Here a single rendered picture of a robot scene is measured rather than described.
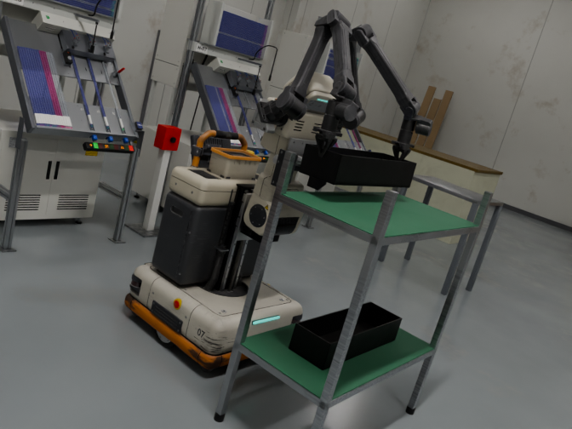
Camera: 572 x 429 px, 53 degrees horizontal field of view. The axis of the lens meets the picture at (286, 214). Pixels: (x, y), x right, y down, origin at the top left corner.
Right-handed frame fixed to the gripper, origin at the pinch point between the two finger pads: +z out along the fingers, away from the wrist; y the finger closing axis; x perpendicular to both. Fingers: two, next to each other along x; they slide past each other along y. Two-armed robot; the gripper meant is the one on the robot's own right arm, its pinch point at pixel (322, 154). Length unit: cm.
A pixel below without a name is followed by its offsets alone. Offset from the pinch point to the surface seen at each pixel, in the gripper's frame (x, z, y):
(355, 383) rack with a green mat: -36, 77, 8
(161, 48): 270, -23, 122
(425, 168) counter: 175, 33, 442
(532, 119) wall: 231, -67, 907
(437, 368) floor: -19, 110, 133
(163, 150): 194, 44, 85
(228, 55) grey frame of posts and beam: 228, -31, 156
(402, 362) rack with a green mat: -36, 76, 44
